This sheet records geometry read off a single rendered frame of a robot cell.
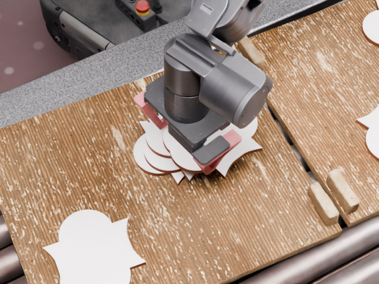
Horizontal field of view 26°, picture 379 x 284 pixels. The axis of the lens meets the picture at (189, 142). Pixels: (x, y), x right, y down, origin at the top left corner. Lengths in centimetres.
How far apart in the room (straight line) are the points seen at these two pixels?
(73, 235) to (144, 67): 32
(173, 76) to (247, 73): 9
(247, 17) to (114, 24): 130
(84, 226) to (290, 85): 38
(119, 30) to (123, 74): 96
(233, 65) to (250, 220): 27
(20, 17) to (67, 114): 143
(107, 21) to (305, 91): 110
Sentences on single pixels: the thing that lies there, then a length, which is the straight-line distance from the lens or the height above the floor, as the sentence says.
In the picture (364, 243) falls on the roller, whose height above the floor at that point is 91.
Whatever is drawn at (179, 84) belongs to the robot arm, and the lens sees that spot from 96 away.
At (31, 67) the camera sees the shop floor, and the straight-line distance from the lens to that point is 250.
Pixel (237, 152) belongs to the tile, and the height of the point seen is 98.
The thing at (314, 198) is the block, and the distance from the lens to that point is 112.
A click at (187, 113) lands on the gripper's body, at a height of 110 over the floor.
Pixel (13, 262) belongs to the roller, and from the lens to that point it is 113.
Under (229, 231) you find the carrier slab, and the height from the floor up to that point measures 94.
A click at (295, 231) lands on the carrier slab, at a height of 94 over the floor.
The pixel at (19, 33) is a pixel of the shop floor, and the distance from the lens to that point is 259.
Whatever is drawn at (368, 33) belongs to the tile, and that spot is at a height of 94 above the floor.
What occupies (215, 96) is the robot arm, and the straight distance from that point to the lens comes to 93.
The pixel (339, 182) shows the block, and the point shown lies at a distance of 113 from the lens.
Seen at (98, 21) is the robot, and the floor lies 24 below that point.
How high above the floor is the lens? 192
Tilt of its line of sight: 57 degrees down
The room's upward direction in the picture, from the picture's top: straight up
